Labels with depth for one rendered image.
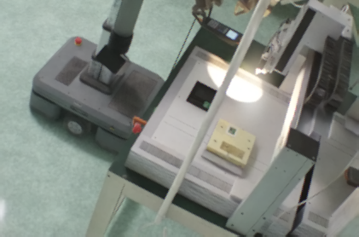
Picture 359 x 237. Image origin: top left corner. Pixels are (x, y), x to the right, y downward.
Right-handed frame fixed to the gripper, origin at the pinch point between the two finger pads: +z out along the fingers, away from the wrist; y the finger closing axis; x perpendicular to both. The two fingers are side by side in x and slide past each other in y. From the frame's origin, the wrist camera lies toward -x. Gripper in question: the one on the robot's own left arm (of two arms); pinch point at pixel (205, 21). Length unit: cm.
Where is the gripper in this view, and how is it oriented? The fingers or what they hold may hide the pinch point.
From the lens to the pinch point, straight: 244.6
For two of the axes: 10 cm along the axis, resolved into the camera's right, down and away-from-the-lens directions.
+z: 1.7, 8.4, 5.1
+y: 4.3, -5.3, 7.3
